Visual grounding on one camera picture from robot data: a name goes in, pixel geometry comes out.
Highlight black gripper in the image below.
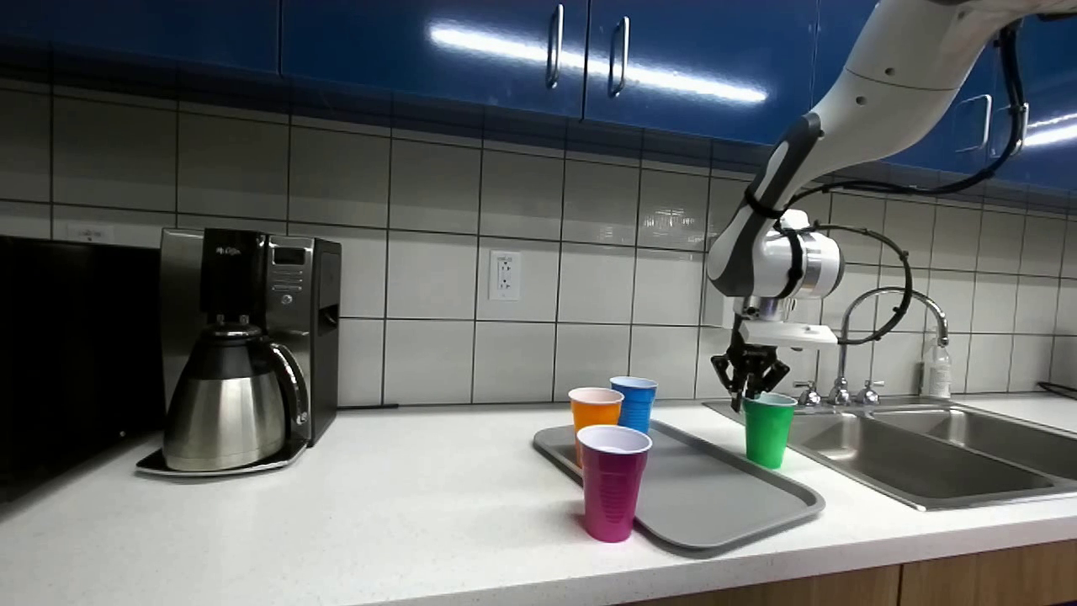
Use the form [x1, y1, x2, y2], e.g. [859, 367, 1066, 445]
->
[711, 332, 788, 400]

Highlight green plastic cup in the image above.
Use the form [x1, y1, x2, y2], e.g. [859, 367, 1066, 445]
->
[744, 398, 798, 468]

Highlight purple plastic cup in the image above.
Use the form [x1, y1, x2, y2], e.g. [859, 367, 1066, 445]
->
[575, 423, 653, 542]

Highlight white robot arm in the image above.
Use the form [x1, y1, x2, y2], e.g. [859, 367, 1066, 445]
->
[705, 0, 1077, 405]

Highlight grey plastic tray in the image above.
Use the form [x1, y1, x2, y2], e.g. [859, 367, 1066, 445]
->
[533, 420, 824, 557]

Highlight white soap dispenser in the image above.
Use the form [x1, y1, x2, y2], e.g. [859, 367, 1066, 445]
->
[705, 243, 736, 329]

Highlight blue plastic cup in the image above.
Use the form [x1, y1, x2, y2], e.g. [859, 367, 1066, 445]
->
[609, 378, 657, 432]

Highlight chrome sink faucet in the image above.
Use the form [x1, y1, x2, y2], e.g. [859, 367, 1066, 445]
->
[798, 285, 948, 407]

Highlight orange plastic cup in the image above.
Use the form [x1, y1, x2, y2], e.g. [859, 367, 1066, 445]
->
[568, 387, 624, 429]

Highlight dish soap bottle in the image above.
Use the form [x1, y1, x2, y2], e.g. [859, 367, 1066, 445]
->
[919, 342, 948, 398]

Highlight stainless steel double sink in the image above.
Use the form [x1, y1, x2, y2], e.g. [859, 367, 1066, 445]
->
[788, 405, 1077, 513]

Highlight blue upper cabinets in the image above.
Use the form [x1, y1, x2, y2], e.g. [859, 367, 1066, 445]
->
[0, 0, 1077, 202]

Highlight wooden lower cabinets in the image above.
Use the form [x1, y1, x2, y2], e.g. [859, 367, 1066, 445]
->
[635, 542, 1077, 606]

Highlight steel coffee carafe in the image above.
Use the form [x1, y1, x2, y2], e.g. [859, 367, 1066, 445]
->
[162, 326, 307, 474]

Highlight steel coffee maker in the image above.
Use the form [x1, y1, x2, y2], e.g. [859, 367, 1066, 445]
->
[137, 228, 340, 477]

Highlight black microwave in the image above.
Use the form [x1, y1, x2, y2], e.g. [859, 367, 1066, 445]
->
[0, 235, 167, 503]

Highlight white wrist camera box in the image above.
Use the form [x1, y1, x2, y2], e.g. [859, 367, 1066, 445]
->
[736, 321, 839, 351]

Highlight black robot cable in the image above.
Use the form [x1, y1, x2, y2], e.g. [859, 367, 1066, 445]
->
[786, 16, 1029, 348]

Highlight white wall outlet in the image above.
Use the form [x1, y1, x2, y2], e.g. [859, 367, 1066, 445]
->
[490, 249, 521, 300]

